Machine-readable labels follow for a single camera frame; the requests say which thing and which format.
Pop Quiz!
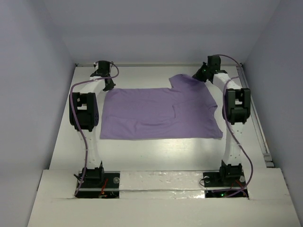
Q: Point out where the purple t shirt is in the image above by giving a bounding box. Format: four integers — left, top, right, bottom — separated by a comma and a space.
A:
100, 74, 223, 140

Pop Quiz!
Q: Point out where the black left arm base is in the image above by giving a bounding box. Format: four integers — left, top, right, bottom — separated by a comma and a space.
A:
76, 172, 120, 199

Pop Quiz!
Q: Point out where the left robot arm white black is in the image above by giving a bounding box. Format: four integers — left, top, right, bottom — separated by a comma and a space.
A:
69, 61, 116, 187

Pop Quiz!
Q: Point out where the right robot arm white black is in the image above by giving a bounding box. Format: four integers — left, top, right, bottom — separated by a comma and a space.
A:
193, 54, 250, 187

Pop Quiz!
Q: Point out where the aluminium rail right side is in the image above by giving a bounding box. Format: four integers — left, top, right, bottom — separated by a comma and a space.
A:
236, 64, 276, 168

